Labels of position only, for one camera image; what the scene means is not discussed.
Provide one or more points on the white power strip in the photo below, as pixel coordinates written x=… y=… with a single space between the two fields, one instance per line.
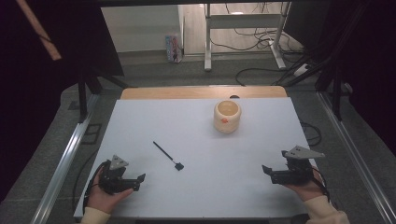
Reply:
x=300 y=70

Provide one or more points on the white table cover sheet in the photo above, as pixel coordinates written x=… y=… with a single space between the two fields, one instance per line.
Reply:
x=193 y=186

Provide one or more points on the aluminium floor rail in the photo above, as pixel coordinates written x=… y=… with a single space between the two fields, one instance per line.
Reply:
x=62 y=168
x=358 y=161

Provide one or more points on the thin black brush stick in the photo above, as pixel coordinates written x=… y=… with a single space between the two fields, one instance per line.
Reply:
x=165 y=153

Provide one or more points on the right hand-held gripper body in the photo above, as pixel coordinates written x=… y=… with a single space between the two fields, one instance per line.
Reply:
x=299 y=171

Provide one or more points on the black floor frame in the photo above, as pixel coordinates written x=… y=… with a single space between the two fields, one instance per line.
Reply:
x=99 y=133

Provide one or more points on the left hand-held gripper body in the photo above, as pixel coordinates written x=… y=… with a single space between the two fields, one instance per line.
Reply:
x=113 y=179

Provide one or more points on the colourful printed box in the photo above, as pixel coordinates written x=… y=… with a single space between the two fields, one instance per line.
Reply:
x=173 y=48

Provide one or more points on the dark curtain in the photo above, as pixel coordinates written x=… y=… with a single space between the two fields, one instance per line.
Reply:
x=46 y=93
x=373 y=77

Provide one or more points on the person's right hand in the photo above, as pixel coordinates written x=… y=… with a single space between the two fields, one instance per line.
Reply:
x=308 y=191

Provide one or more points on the cream round cup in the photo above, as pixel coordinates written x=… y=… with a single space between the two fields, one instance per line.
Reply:
x=227 y=119

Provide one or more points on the light wooden slat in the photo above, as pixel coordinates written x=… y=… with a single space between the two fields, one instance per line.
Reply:
x=39 y=31

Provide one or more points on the white metal desk frame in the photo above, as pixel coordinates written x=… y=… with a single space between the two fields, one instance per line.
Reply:
x=208 y=46

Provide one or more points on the black metal stand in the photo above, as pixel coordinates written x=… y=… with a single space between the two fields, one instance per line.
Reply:
x=336 y=99
x=82 y=99

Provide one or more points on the person's left hand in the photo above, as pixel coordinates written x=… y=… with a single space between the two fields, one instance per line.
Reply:
x=102 y=199

